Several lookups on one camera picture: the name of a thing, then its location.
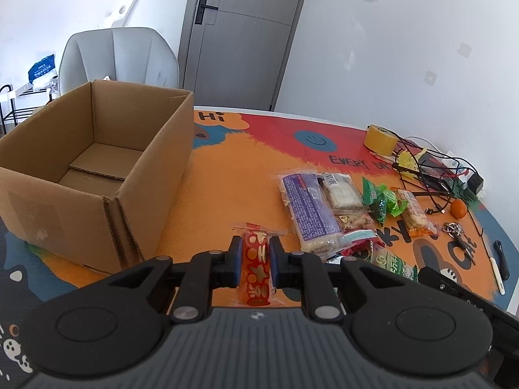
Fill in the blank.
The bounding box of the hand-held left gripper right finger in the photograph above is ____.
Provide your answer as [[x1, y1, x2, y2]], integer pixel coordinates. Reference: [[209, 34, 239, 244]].
[[270, 237, 422, 322]]

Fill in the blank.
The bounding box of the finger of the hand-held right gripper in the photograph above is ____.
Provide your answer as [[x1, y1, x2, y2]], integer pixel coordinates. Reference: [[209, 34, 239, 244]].
[[419, 267, 461, 292]]

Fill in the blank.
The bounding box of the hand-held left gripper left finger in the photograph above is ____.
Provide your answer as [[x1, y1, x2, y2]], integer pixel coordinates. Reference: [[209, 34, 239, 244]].
[[85, 236, 243, 324]]

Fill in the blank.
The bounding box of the red patterned snack packet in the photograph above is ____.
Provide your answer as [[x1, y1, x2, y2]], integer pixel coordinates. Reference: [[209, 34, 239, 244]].
[[230, 222, 288, 306]]

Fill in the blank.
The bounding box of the white snack packet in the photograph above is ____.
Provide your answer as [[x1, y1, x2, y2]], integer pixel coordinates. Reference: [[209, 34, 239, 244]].
[[369, 243, 418, 282]]

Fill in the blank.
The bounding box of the light green snack packet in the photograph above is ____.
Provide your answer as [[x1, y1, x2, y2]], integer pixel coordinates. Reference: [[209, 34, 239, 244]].
[[383, 188, 406, 216]]

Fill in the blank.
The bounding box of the brown cardboard box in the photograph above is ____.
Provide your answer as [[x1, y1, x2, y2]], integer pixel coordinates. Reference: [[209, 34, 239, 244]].
[[0, 80, 195, 274]]

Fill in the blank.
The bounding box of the white pen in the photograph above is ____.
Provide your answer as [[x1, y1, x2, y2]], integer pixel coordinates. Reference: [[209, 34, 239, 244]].
[[490, 256, 506, 296]]

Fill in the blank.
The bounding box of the orange-edged clear snack packet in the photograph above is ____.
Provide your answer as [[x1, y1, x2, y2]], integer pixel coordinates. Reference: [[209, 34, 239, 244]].
[[397, 190, 439, 238]]

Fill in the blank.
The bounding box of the purple snack packet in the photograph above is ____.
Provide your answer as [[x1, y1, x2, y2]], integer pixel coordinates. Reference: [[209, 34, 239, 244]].
[[281, 173, 343, 257]]

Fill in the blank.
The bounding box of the pale blue label packet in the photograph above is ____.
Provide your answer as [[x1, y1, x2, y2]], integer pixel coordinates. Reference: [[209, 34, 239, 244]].
[[338, 229, 376, 252]]

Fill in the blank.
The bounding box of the dark green snack packet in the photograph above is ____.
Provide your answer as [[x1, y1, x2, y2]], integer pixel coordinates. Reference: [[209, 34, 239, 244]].
[[371, 194, 388, 224]]

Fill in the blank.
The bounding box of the clear nut snack packet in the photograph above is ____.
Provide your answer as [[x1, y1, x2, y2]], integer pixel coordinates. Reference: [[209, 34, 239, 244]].
[[334, 211, 376, 233]]

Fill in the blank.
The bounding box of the clear barcode snack packet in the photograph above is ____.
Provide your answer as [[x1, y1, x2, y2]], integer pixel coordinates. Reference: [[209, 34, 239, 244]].
[[318, 172, 363, 213]]

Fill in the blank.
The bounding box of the black charger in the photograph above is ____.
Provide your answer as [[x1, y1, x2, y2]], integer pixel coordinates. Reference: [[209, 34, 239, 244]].
[[466, 174, 485, 197]]

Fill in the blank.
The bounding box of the yellow plastic bag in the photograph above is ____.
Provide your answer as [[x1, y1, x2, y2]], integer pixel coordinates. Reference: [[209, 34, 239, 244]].
[[391, 148, 424, 181]]

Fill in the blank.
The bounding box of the yellow tape roll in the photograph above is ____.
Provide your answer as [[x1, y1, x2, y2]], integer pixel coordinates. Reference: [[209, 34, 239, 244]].
[[363, 125, 400, 155]]

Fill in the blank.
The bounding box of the grey door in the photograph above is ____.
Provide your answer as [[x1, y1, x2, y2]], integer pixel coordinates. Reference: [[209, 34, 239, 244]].
[[177, 0, 314, 111]]

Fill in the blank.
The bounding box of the grey chair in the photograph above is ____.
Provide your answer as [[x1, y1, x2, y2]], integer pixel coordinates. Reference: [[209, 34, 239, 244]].
[[59, 28, 180, 90]]

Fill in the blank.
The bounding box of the clear plastic bag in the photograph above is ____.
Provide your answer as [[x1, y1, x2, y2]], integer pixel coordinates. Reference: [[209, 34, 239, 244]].
[[32, 75, 59, 92]]

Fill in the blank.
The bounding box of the black metal rack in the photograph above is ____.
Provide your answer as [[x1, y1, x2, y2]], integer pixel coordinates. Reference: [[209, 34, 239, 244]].
[[0, 83, 53, 134]]

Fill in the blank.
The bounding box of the blue and white bag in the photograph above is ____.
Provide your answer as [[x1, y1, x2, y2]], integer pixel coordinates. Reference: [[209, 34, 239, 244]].
[[28, 53, 56, 82]]

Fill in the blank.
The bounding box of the white board with holes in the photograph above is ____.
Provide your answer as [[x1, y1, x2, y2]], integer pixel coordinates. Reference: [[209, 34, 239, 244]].
[[106, 0, 143, 29]]

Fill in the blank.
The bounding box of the key bunch with keychains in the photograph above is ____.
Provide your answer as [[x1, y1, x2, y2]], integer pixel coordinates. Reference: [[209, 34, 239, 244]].
[[442, 222, 477, 268]]

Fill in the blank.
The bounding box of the black charging cable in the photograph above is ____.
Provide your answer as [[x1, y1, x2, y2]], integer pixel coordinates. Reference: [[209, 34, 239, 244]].
[[424, 194, 457, 215]]

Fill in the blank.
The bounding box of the black wire stand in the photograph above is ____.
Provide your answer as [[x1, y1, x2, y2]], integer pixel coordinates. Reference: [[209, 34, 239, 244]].
[[391, 136, 457, 211]]

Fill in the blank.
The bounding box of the black door handle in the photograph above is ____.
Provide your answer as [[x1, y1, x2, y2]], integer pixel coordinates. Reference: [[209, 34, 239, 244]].
[[195, 0, 219, 25]]

